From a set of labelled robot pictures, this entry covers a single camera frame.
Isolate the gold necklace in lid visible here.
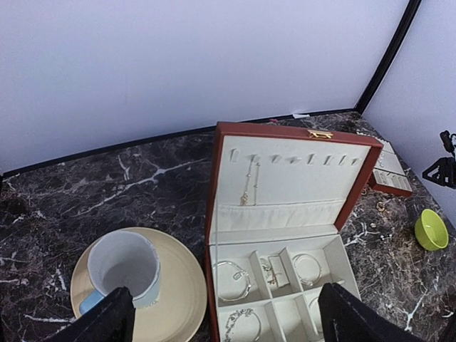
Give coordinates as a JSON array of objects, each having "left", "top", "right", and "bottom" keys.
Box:
[{"left": 237, "top": 156, "right": 261, "bottom": 207}]

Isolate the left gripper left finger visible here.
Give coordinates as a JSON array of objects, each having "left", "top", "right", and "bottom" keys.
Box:
[{"left": 46, "top": 287, "right": 136, "bottom": 342}]

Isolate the green plastic bowl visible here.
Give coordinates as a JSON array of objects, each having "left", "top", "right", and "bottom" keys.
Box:
[{"left": 414, "top": 209, "right": 449, "bottom": 252}]

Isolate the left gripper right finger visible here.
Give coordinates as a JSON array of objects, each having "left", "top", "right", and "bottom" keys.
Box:
[{"left": 318, "top": 283, "right": 421, "bottom": 342}]

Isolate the right black frame post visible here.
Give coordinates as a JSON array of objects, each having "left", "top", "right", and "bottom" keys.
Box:
[{"left": 353, "top": 0, "right": 422, "bottom": 114}]

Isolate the brown leather jewelry box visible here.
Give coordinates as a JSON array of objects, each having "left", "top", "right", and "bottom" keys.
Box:
[{"left": 204, "top": 123, "right": 382, "bottom": 341}]

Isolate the silver chain bracelet in box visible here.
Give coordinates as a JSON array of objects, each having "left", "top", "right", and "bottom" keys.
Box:
[{"left": 223, "top": 308, "right": 263, "bottom": 342}]

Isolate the silver bangle in box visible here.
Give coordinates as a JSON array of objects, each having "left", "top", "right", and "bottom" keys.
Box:
[{"left": 292, "top": 253, "right": 322, "bottom": 287}]

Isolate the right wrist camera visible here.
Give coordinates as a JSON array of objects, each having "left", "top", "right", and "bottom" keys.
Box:
[{"left": 440, "top": 130, "right": 456, "bottom": 157}]

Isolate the beige jewelry tray insert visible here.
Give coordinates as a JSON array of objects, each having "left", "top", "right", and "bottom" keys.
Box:
[{"left": 368, "top": 138, "right": 413, "bottom": 197}]

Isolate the beige saucer plate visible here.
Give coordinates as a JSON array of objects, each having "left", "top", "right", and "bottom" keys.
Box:
[{"left": 70, "top": 227, "right": 207, "bottom": 341}]

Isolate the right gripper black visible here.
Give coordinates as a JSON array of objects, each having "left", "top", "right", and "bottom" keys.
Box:
[{"left": 422, "top": 157, "right": 455, "bottom": 187}]

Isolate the blue ceramic mug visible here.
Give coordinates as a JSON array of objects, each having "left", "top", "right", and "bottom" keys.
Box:
[{"left": 79, "top": 229, "right": 161, "bottom": 314}]

